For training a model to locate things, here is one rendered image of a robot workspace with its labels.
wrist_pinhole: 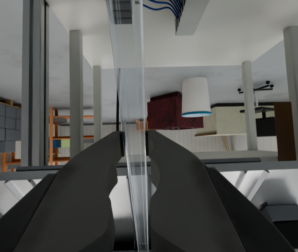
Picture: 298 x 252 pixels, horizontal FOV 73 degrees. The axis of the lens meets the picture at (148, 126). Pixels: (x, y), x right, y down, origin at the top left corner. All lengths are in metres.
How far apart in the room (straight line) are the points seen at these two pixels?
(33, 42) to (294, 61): 0.69
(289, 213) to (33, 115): 0.46
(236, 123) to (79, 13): 5.45
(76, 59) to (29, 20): 0.15
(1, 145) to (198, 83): 3.83
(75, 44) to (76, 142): 0.28
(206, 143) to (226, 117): 4.74
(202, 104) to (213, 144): 7.42
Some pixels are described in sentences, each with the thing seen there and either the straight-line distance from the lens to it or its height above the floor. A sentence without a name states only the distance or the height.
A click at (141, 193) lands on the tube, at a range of 0.18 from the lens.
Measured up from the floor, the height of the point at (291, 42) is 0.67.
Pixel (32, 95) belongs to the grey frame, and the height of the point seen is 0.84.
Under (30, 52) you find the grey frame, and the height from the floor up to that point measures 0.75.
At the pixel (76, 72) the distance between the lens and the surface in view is 0.63.
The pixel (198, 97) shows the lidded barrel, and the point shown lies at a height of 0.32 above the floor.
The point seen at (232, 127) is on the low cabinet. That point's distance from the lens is 5.77.
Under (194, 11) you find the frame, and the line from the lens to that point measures 0.52.
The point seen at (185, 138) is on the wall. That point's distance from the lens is 10.01.
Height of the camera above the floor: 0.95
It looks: 4 degrees down
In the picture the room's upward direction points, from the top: 178 degrees clockwise
